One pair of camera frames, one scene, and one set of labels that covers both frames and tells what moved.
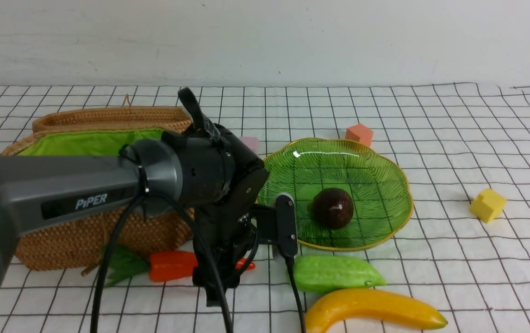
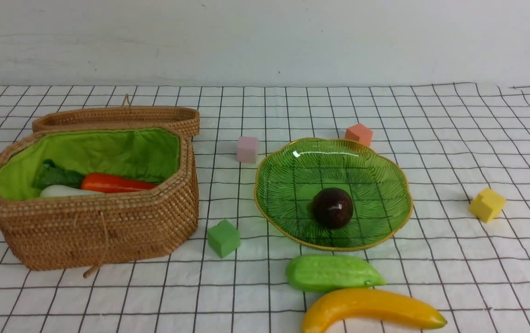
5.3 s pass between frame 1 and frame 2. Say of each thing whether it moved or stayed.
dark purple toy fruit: stayed
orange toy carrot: moved
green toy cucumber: stayed
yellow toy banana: stayed
